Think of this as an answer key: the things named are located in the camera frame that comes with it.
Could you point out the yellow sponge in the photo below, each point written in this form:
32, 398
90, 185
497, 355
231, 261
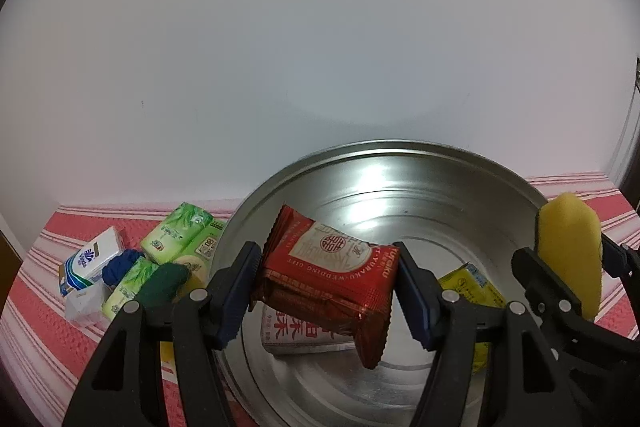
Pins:
570, 247

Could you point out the red striped cloth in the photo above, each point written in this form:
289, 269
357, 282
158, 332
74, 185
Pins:
45, 357

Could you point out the yellow paper piece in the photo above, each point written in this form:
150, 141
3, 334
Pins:
166, 359

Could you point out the red snack packet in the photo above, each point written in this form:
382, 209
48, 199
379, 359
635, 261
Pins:
325, 277

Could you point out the round metal basin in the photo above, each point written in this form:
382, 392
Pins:
380, 187

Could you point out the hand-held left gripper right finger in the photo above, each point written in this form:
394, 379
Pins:
417, 304

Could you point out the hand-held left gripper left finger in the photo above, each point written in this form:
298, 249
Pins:
237, 294

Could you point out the green tissue pack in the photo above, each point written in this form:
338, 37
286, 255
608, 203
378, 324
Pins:
127, 292
172, 232
207, 239

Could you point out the white and red packet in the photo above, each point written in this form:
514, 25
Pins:
300, 332

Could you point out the blue cloth tie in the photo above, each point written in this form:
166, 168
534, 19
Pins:
120, 269

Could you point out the small white plastic packet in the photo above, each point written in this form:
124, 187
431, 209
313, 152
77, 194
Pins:
87, 307

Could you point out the pale yellow round object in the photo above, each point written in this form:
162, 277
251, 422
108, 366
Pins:
192, 269

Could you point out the yellow packet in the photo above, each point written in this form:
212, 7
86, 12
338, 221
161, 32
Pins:
472, 287

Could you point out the white and blue tissue pack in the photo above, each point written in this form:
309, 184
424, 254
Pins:
90, 259

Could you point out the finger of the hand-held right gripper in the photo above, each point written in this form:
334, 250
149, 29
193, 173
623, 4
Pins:
532, 277
612, 254

